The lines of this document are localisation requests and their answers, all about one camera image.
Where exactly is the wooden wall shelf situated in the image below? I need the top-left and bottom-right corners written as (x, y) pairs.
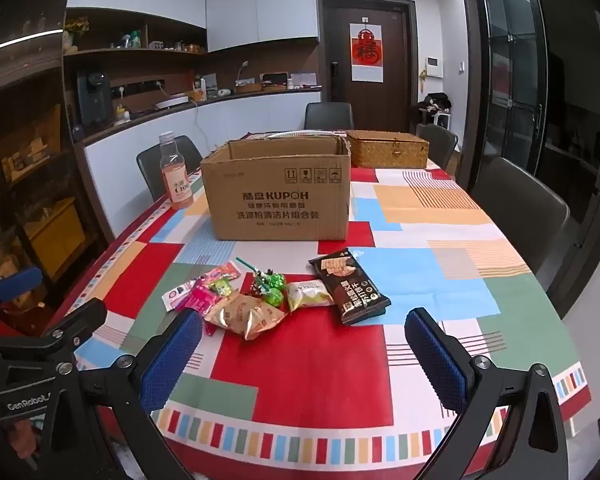
top-left (62, 7), bottom-right (209, 57)

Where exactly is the golden snack packet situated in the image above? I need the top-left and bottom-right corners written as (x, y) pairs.
top-left (204, 290), bottom-right (287, 341)

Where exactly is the brown cardboard box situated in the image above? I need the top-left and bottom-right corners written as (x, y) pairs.
top-left (201, 136), bottom-right (352, 242)

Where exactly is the colourful patchwork tablecloth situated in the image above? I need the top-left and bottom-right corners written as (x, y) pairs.
top-left (45, 157), bottom-right (593, 480)

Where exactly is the green striped stick lollipop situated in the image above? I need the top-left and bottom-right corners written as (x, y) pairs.
top-left (235, 257), bottom-right (273, 292)

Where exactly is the white cheese ball packet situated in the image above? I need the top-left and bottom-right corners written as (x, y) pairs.
top-left (285, 280), bottom-right (335, 312)

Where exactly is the white curved counter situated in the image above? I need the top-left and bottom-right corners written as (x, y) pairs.
top-left (71, 86), bottom-right (324, 241)

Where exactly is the white power cable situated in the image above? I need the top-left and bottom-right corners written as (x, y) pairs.
top-left (192, 99), bottom-right (217, 155)

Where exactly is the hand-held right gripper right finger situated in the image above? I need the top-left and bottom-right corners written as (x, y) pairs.
top-left (404, 308), bottom-right (570, 480)

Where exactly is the black framed glass door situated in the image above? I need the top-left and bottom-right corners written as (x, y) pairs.
top-left (461, 0), bottom-right (549, 173)

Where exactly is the red door poster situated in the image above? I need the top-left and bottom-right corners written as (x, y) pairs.
top-left (350, 22), bottom-right (384, 82)

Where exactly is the wall socket strip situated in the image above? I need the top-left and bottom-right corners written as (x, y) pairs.
top-left (110, 78), bottom-right (165, 95)

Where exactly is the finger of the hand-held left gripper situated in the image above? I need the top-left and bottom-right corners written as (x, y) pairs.
top-left (0, 299), bottom-right (107, 358)
top-left (0, 266), bottom-right (44, 326)

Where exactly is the dark cracker packet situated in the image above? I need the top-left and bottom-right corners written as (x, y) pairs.
top-left (308, 249), bottom-right (392, 326)

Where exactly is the colourful striped candy packet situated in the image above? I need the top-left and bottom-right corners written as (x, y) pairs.
top-left (199, 262), bottom-right (242, 287)

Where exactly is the dark brown door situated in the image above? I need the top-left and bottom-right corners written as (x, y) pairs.
top-left (317, 0), bottom-right (415, 134)

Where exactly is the white pink sachet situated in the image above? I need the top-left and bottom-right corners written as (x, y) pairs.
top-left (161, 280), bottom-right (196, 313)

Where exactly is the dark glass cabinet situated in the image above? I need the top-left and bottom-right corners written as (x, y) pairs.
top-left (0, 30), bottom-right (112, 322)

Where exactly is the pink candy packet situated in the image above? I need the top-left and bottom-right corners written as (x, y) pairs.
top-left (180, 282), bottom-right (222, 336)

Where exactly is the pink drink bottle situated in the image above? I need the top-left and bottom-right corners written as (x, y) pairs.
top-left (160, 131), bottom-right (195, 211)

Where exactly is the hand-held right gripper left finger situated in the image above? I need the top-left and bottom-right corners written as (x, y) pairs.
top-left (42, 309), bottom-right (204, 480)

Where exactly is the grey dining chair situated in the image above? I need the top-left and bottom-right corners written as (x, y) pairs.
top-left (470, 156), bottom-right (571, 262)
top-left (304, 102), bottom-right (355, 131)
top-left (416, 123), bottom-right (459, 171)
top-left (136, 135), bottom-right (204, 203)

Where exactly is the dark bag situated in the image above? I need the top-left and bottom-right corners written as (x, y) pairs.
top-left (418, 92), bottom-right (452, 116)

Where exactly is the woven wicker box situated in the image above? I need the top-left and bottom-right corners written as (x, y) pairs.
top-left (345, 130), bottom-right (430, 170)

